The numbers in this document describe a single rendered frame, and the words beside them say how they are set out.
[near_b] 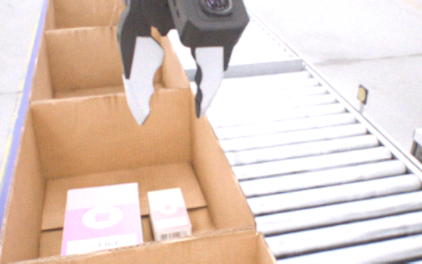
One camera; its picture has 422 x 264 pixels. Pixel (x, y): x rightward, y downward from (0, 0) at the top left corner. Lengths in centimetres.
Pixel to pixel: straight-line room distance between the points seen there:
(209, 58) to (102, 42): 84
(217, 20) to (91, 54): 96
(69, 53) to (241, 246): 81
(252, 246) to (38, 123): 48
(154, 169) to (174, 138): 7
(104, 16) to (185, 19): 133
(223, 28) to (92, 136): 62
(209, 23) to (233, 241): 32
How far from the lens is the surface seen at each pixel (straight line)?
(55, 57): 127
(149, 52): 41
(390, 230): 110
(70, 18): 164
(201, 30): 31
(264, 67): 173
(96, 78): 129
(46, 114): 89
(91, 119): 90
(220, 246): 57
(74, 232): 73
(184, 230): 75
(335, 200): 115
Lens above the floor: 143
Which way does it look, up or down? 30 degrees down
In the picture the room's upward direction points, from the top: straight up
